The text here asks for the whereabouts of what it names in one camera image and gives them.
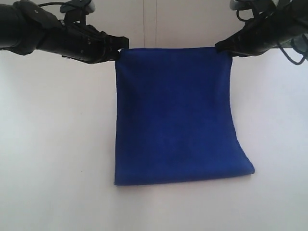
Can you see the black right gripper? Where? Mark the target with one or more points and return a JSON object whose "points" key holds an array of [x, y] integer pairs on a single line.
{"points": [[284, 22]]}

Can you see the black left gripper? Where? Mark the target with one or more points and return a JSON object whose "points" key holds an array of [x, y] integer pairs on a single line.
{"points": [[83, 43]]}

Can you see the blue towel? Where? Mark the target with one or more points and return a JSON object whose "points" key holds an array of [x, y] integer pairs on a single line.
{"points": [[174, 121]]}

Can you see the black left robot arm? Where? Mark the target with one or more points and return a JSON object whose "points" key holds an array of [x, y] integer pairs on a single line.
{"points": [[24, 24]]}

